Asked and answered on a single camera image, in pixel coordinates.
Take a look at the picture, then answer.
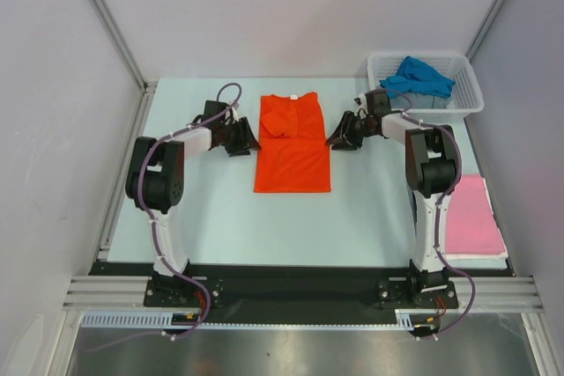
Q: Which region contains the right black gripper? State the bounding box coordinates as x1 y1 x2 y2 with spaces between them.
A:
327 110 376 151

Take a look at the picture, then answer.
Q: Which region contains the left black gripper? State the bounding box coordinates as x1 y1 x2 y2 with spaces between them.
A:
219 117 261 158

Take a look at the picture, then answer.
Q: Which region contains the orange t shirt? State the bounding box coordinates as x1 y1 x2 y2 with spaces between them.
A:
254 92 331 194

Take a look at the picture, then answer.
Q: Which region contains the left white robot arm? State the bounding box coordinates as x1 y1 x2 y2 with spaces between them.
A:
125 100 261 307

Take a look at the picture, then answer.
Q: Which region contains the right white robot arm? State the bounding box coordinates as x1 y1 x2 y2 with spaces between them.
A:
325 88 462 308

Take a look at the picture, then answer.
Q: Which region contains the grey t shirt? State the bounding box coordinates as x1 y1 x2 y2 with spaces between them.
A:
387 92 451 109

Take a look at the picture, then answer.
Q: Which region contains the blue t shirt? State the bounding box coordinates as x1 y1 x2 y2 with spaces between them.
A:
380 56 456 98

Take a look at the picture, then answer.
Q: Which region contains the white plastic basket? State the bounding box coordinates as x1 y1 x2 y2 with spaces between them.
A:
367 51 484 123

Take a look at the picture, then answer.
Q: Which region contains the pink folded t shirt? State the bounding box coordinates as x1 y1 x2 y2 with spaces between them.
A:
445 173 508 255

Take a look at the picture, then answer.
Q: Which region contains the white folded t shirt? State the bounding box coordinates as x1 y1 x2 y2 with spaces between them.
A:
445 254 508 269

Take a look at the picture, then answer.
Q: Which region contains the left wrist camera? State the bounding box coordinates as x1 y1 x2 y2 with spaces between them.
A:
225 107 240 124

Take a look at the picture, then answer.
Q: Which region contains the left corner aluminium post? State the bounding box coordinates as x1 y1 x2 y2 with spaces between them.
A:
88 0 148 92

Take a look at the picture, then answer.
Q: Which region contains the corner aluminium post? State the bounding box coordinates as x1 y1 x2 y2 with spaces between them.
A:
88 0 148 92
465 0 508 62

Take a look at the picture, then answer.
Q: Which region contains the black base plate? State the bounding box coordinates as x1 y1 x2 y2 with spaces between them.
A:
87 262 516 325

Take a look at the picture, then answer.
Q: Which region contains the white cable duct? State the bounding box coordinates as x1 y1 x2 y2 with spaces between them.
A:
78 307 442 332

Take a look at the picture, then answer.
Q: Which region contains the right corner aluminium post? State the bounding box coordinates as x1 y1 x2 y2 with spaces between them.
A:
465 0 508 62

